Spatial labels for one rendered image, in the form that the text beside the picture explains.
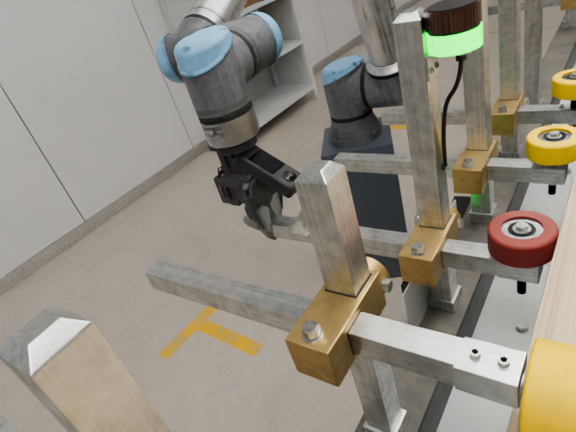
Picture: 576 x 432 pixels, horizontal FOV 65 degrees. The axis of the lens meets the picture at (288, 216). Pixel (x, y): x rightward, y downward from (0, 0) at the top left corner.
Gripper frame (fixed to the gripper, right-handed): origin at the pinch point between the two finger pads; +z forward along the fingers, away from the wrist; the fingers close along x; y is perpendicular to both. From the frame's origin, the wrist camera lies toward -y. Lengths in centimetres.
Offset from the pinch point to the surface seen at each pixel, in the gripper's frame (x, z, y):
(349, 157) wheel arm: -24.5, -2.8, -3.4
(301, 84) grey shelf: -265, 73, 183
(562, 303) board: 10.8, -8.4, -47.6
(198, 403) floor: 6, 84, 60
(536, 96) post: -78, 8, -30
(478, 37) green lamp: -3.6, -31.7, -36.2
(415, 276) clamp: 4.8, -1.6, -28.9
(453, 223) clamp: -4.5, -4.7, -31.5
